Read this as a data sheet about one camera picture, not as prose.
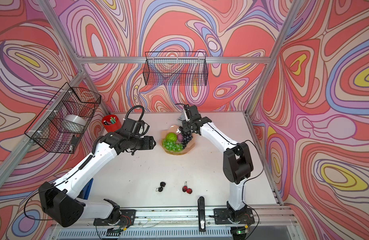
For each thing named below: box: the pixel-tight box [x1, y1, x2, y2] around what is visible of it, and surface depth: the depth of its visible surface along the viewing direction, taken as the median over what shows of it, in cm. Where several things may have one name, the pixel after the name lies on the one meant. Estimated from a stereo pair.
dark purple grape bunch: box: [178, 126, 193, 149], surface depth 99 cm
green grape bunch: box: [162, 138, 184, 152], surface depth 95 cm
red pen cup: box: [101, 114, 122, 133], surface depth 101 cm
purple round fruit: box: [177, 133, 184, 142], surface depth 101 cm
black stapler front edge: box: [198, 196, 206, 232], surface depth 73 cm
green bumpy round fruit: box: [165, 132, 178, 143], surface depth 98 cm
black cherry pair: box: [158, 181, 166, 192], surface depth 84 cm
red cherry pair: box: [182, 181, 193, 194], surface depth 82 cm
